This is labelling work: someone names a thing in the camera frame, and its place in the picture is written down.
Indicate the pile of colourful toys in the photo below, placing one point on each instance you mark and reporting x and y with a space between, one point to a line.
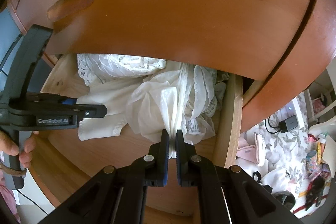
317 155

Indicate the black charger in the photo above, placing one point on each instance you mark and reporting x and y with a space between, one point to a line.
288 124

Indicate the white power strip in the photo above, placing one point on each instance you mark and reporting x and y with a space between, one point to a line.
294 108

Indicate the pink garment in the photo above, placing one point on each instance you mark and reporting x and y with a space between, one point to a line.
249 150

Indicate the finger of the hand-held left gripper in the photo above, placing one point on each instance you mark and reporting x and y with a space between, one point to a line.
69 102
94 111

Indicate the wooden nightstand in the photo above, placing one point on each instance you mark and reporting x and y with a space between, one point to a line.
302 56

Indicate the person's left hand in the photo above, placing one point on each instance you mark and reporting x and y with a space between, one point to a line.
26 153

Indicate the black fuzzy item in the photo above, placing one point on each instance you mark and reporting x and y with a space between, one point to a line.
317 192

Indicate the white sheer garment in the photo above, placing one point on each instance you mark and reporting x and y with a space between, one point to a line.
157 108

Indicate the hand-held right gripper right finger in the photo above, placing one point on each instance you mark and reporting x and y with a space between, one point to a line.
178 163

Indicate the white mat with red trim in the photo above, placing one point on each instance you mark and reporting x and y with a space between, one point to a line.
302 207

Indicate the curved wooden drawer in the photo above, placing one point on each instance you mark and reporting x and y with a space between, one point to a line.
170 3

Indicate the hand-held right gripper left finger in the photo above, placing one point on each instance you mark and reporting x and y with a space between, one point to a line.
166 161

